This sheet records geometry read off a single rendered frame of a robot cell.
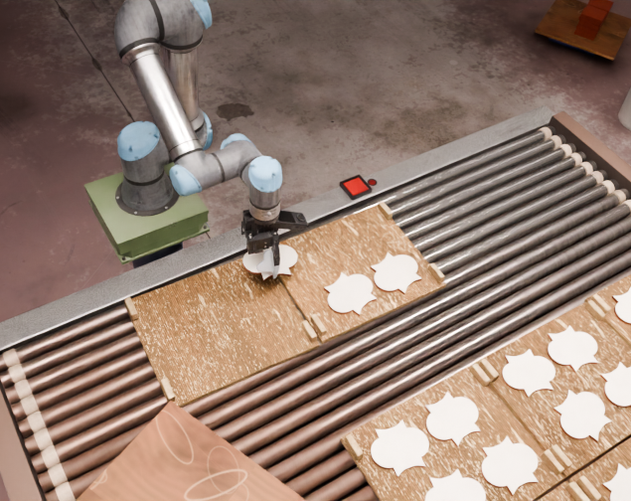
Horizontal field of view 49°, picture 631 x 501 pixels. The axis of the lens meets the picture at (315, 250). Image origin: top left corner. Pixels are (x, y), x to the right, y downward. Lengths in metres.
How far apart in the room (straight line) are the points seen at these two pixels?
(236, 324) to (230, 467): 0.44
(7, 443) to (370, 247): 1.08
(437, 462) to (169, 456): 0.62
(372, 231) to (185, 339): 0.65
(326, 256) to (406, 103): 2.18
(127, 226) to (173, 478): 0.80
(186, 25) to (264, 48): 2.63
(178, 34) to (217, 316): 0.72
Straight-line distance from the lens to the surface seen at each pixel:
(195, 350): 1.84
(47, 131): 3.92
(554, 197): 2.40
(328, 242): 2.06
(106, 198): 2.18
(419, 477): 1.73
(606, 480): 1.87
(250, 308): 1.90
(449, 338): 1.95
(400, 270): 2.01
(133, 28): 1.73
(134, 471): 1.60
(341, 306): 1.91
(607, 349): 2.06
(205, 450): 1.60
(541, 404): 1.90
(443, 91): 4.23
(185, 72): 1.89
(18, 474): 1.76
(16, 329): 1.99
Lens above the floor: 2.51
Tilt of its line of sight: 51 degrees down
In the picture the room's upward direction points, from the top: 6 degrees clockwise
